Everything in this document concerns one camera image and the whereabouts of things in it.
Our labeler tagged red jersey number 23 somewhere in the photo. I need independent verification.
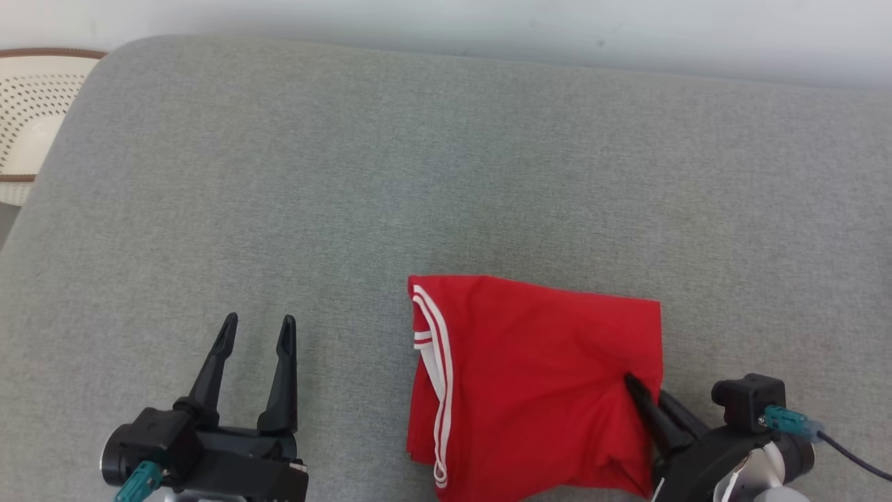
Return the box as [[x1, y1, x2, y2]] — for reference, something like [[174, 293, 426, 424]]
[[406, 275, 664, 502]]

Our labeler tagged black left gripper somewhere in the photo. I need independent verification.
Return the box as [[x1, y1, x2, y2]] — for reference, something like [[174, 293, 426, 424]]
[[167, 313, 309, 502]]

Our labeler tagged white perforated laundry basket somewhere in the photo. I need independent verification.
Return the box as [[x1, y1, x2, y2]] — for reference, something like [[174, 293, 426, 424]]
[[0, 47, 107, 207]]

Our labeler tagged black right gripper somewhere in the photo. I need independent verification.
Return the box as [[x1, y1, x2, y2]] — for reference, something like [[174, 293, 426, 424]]
[[624, 374, 774, 502]]

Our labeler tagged black right cable teal plug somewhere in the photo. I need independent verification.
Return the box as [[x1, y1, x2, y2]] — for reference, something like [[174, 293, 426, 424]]
[[763, 406, 892, 483]]

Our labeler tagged grey fabric sofa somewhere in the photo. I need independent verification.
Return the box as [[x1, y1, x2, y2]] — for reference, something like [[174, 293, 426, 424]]
[[0, 35, 892, 502]]

